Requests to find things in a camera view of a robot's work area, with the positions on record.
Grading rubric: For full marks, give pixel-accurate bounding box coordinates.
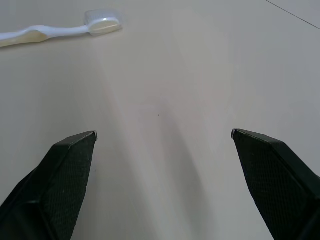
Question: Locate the white toothbrush with clear cap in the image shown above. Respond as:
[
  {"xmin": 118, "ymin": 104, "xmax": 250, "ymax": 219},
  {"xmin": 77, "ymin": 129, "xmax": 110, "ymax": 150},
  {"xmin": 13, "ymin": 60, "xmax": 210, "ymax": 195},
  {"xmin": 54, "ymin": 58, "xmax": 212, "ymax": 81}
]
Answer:
[{"xmin": 0, "ymin": 9, "xmax": 124, "ymax": 48}]

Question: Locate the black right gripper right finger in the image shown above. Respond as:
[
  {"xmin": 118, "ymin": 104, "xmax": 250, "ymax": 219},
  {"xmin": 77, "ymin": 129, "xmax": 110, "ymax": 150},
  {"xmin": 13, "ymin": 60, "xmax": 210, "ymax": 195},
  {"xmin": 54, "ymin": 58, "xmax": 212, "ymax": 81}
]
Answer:
[{"xmin": 231, "ymin": 128, "xmax": 320, "ymax": 240}]

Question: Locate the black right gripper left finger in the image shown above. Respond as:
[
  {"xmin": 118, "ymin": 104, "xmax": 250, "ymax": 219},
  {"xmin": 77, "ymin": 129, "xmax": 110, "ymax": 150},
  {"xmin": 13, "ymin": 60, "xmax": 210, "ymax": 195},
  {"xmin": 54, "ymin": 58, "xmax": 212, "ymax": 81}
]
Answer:
[{"xmin": 0, "ymin": 130, "xmax": 99, "ymax": 240}]

